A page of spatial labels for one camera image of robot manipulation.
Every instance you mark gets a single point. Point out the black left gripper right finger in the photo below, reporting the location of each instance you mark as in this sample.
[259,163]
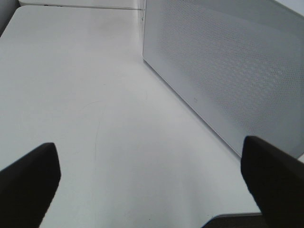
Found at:
[276,181]

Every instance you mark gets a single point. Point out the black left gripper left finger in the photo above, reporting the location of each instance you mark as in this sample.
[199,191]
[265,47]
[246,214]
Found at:
[28,186]

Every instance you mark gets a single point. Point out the white microwave door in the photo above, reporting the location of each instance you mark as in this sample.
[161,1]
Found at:
[239,64]

